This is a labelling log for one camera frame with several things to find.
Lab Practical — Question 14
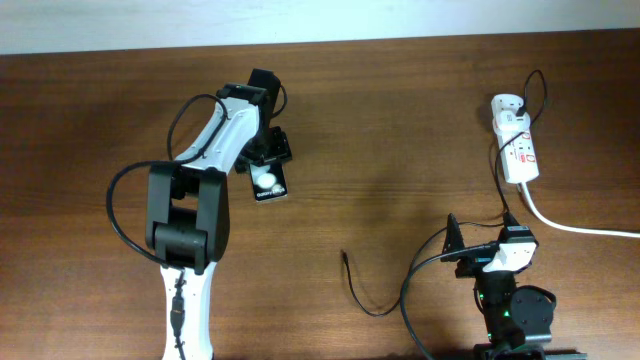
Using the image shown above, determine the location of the black smartphone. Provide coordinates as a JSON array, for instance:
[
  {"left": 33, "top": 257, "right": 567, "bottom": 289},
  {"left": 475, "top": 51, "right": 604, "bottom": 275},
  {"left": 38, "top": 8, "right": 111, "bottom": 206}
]
[{"left": 250, "top": 163, "right": 288, "bottom": 203}]

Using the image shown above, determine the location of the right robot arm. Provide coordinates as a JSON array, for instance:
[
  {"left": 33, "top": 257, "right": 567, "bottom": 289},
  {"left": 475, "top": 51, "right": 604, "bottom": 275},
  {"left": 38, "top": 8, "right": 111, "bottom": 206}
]
[{"left": 442, "top": 213, "right": 557, "bottom": 360}]

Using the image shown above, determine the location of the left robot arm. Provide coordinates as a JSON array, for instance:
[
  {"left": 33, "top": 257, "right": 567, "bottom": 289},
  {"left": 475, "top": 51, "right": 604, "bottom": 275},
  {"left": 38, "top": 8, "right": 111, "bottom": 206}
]
[{"left": 145, "top": 69, "right": 292, "bottom": 359}]

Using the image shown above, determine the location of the white USB charger plug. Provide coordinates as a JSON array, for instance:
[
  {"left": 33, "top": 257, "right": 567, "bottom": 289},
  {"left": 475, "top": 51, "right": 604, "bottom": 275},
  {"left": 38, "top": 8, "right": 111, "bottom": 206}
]
[{"left": 493, "top": 110, "right": 531, "bottom": 135}]

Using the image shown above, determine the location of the white power strip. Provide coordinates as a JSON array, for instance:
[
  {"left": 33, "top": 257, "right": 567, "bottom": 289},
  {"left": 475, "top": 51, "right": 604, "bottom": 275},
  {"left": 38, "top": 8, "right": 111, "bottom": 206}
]
[{"left": 491, "top": 94, "right": 539, "bottom": 184}]

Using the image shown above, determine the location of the white power strip cord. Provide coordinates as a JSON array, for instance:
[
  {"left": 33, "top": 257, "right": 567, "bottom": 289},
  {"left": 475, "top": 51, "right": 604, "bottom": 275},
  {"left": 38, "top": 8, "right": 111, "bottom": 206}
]
[{"left": 517, "top": 181, "right": 640, "bottom": 240}]

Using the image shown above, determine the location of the black charging cable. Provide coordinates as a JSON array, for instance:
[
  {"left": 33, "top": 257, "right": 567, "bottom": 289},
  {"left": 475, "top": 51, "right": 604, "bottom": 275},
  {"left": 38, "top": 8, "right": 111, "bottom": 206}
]
[{"left": 341, "top": 69, "right": 548, "bottom": 318}]

